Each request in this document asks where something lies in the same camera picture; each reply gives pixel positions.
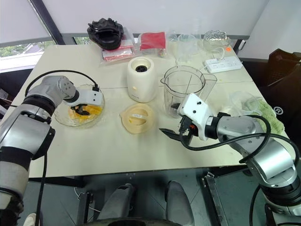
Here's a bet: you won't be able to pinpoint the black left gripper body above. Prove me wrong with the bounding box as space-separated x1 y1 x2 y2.
70 103 86 113

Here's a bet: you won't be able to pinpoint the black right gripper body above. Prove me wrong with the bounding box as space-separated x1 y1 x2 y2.
179 114 200 143

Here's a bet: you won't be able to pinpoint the peach blender jar lid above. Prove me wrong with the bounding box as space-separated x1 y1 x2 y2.
119 103 157 135

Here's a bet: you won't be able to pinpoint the clear blender jar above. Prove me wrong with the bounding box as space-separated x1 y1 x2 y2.
160 65 218 119

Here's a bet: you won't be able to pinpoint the cream blender base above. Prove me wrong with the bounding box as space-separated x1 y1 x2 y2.
127 56 158 104

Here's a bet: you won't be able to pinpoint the orange segment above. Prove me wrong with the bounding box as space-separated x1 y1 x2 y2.
75 115 95 124
85 105 104 116

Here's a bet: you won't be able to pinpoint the clear glass fruit bowl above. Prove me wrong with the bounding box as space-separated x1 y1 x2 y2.
52 84 105 129

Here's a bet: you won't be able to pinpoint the small clear glass bowl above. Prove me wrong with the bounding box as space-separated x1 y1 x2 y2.
229 91 262 116

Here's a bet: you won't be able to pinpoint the grey robot leg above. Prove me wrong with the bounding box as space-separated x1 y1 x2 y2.
96 183 136 222
165 180 196 226

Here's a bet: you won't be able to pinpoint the clear bag with red contents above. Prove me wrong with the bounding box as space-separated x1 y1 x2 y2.
101 28 136 64

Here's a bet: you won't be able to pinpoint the white power strip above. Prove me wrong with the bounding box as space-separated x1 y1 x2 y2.
204 56 243 73

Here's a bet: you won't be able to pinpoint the clear plastic measuring cup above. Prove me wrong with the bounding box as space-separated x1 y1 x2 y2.
175 33 198 65

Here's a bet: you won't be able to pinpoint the black moulded plastic object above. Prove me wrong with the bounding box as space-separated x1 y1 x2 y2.
87 17 126 51

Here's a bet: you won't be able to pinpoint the green cloth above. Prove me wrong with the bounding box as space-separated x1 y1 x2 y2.
256 98 285 135

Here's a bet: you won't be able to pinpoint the red cloth in plastic bag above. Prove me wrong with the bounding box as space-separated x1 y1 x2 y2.
138 31 168 54

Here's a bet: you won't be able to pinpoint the black chair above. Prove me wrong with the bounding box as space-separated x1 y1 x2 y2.
258 48 301 134

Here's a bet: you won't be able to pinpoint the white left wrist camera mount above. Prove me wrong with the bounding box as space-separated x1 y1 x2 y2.
63 88 104 110

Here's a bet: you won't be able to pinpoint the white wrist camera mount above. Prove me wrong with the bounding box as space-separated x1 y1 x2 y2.
177 93 215 142
63 88 104 110

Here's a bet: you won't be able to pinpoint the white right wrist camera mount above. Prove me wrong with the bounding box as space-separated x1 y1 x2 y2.
177 93 215 142

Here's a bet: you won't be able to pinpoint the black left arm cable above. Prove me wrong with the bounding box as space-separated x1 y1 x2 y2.
25 70 100 99

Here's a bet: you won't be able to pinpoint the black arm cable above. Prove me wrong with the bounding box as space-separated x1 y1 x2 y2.
25 70 100 99
180 114 301 165

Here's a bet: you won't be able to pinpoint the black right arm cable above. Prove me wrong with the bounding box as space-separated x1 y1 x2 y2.
180 114 301 165

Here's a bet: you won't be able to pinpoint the white power strip cable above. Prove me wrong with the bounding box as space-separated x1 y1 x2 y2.
211 47 227 61

